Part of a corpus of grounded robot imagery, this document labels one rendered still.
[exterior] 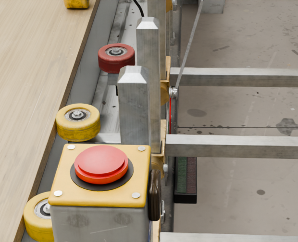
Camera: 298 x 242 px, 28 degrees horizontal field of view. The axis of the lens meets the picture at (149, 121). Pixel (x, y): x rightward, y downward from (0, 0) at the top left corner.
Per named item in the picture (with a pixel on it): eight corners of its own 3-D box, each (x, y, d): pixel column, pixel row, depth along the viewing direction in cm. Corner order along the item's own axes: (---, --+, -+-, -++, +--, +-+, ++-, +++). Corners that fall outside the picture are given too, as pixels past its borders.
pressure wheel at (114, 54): (137, 86, 139) (136, 41, 132) (134, 104, 132) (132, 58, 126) (103, 85, 139) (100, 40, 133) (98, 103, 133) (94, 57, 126)
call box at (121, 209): (152, 215, 52) (151, 143, 48) (147, 277, 47) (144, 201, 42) (72, 213, 53) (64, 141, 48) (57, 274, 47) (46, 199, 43)
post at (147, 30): (162, 235, 122) (159, 14, 95) (161, 247, 119) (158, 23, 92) (144, 234, 122) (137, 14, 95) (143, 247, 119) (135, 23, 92)
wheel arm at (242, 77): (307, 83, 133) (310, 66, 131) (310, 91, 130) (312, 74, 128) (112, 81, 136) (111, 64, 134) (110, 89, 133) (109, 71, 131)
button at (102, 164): (130, 161, 47) (130, 143, 46) (126, 194, 44) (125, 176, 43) (80, 160, 48) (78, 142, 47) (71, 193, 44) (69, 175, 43)
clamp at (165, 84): (170, 75, 138) (170, 55, 135) (168, 107, 127) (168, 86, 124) (146, 75, 138) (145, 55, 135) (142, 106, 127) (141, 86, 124)
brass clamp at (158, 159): (169, 140, 117) (169, 118, 115) (167, 185, 106) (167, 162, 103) (138, 139, 118) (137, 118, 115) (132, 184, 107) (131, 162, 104)
